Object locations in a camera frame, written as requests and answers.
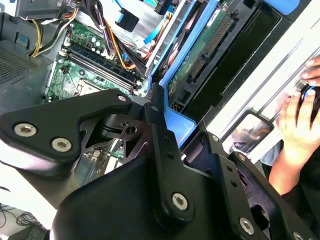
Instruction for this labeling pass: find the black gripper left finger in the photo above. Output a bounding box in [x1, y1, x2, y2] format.
[0, 83, 196, 224]

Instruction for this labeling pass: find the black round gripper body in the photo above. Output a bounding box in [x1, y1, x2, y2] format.
[49, 154, 243, 240]

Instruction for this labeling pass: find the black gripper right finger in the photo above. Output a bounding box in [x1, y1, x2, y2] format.
[197, 124, 318, 240]

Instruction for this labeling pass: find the hard disk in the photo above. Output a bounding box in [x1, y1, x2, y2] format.
[147, 0, 301, 151]

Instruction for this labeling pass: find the round black tool blue ring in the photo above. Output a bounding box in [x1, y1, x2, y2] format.
[294, 79, 320, 112]

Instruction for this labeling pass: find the person's bare hand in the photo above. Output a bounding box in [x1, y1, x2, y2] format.
[277, 87, 320, 165]
[301, 58, 320, 86]

